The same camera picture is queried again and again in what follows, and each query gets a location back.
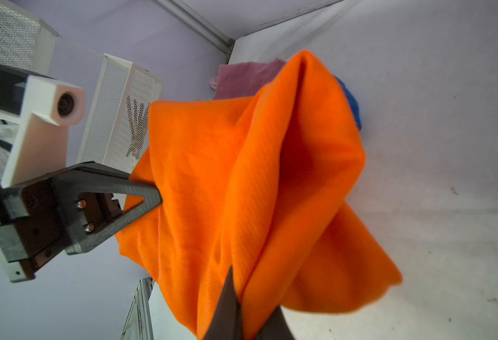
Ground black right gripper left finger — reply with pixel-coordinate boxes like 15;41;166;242
204;267;243;340

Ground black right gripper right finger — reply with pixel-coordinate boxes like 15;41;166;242
255;306;294;340

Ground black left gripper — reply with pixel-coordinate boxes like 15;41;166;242
0;162;163;283

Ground orange t-shirt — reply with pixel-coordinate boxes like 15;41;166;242
117;51;402;339

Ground white mesh lower shelf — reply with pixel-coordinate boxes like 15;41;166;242
77;54;163;174

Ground white mesh shelf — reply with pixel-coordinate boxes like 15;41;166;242
0;0;59;188
77;54;163;174

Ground wooden clothespins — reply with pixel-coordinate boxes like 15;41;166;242
126;96;150;158

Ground white mesh upper shelf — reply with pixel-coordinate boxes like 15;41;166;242
0;0;59;188

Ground folded mauve t-shirt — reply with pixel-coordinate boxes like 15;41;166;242
210;58;287;100

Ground folded blue t-shirt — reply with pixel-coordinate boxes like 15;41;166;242
335;76;362;131

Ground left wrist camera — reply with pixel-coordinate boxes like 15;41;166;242
0;65;86;188

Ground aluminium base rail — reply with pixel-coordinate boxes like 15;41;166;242
120;277;154;340

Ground aluminium frame profile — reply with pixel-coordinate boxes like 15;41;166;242
153;0;235;56

